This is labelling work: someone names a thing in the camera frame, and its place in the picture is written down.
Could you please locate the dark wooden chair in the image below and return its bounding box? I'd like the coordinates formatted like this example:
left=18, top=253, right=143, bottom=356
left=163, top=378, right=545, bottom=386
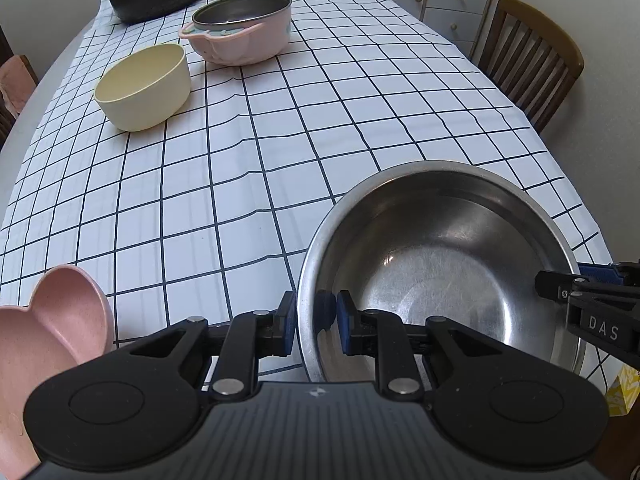
left=0, top=25, right=23, bottom=143

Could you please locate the cream bowl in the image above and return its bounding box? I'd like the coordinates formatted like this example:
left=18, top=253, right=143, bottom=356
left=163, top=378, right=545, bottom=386
left=94, top=43, right=191, bottom=132

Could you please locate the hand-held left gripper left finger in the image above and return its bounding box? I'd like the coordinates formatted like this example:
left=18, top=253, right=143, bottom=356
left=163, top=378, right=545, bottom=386
left=130, top=290, right=298, bottom=402

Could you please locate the white checked tablecloth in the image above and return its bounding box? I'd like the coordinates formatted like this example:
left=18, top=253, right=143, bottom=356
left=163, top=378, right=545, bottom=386
left=0, top=0, right=613, bottom=386

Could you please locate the stainless steel bowl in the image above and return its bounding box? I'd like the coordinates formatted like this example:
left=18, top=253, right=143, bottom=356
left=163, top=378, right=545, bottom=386
left=297, top=160, right=588, bottom=391

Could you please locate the pink bowl with steel liner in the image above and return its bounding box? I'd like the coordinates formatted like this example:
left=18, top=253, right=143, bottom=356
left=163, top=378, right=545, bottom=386
left=178, top=0, right=292, bottom=66

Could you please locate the yellow patterned box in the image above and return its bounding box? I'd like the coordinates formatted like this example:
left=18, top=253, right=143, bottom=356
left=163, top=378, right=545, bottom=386
left=607, top=364, right=640, bottom=418

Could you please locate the pink bear-shaped plate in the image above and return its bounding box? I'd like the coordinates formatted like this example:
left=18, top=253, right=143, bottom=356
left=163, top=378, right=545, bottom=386
left=0, top=265, right=116, bottom=480

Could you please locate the brown slatted wooden chair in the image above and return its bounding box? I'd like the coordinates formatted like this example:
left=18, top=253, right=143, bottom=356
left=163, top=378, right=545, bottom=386
left=470, top=0, right=585, bottom=135

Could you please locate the pink towel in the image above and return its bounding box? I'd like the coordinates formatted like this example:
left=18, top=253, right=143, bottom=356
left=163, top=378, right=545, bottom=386
left=0, top=55, right=40, bottom=113

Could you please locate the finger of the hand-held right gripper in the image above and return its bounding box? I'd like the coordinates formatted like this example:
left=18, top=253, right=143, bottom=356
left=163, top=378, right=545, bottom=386
left=535, top=270, right=588, bottom=302
left=577, top=260, right=640, bottom=286

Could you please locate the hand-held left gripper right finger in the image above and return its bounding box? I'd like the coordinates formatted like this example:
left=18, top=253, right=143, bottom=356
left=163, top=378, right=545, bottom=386
left=336, top=290, right=508, bottom=401

